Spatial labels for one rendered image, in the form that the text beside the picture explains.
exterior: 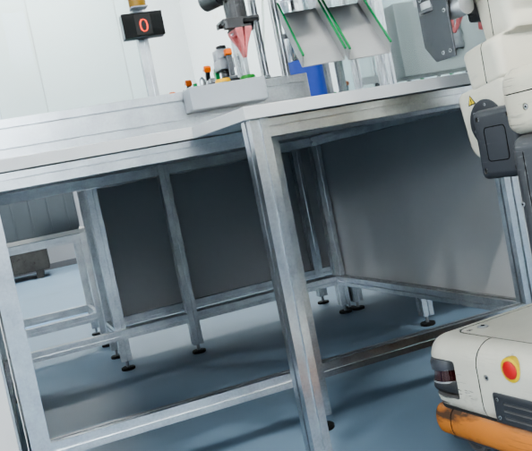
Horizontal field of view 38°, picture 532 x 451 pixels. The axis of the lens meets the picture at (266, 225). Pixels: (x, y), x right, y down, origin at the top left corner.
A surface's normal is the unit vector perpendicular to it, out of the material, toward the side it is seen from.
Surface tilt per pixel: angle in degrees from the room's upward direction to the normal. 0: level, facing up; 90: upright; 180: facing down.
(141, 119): 90
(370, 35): 45
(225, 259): 90
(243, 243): 90
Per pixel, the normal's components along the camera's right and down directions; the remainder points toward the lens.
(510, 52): 0.40, -0.16
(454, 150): -0.92, 0.21
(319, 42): -0.02, -0.67
